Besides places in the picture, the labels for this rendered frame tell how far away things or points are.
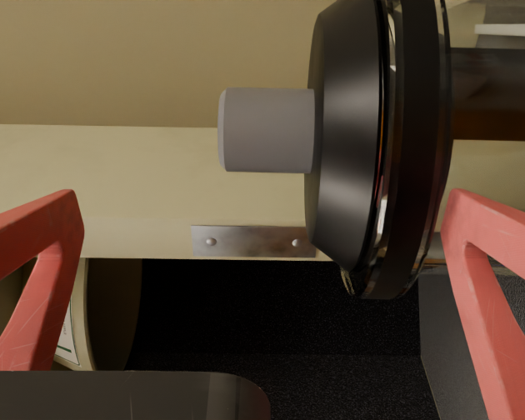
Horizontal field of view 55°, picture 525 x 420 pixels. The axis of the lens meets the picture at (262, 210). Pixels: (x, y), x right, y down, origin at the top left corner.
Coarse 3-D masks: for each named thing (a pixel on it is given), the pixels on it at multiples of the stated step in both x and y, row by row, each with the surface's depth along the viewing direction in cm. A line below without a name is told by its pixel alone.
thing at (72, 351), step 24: (24, 264) 37; (96, 264) 50; (120, 264) 51; (96, 288) 50; (120, 288) 51; (72, 312) 35; (96, 312) 49; (120, 312) 50; (72, 336) 36; (96, 336) 47; (120, 336) 48; (72, 360) 37; (96, 360) 44; (120, 360) 46
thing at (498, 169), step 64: (384, 0) 12; (448, 0) 13; (512, 0) 13; (384, 64) 12; (448, 64) 12; (512, 64) 12; (384, 128) 12; (448, 128) 12; (512, 128) 12; (384, 192) 12; (448, 192) 13; (512, 192) 13; (384, 256) 13
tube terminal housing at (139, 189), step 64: (0, 128) 36; (64, 128) 36; (128, 128) 36; (192, 128) 36; (0, 192) 29; (128, 192) 29; (192, 192) 30; (256, 192) 30; (128, 256) 29; (192, 256) 29; (320, 256) 29; (0, 320) 34
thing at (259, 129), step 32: (352, 0) 14; (320, 32) 14; (352, 32) 13; (320, 64) 14; (352, 64) 13; (224, 96) 16; (256, 96) 16; (288, 96) 16; (320, 96) 14; (352, 96) 13; (224, 128) 16; (256, 128) 16; (288, 128) 16; (320, 128) 13; (352, 128) 13; (224, 160) 16; (256, 160) 16; (288, 160) 16; (320, 160) 14; (352, 160) 13; (320, 192) 14; (352, 192) 13; (320, 224) 15; (352, 224) 14; (352, 256) 15
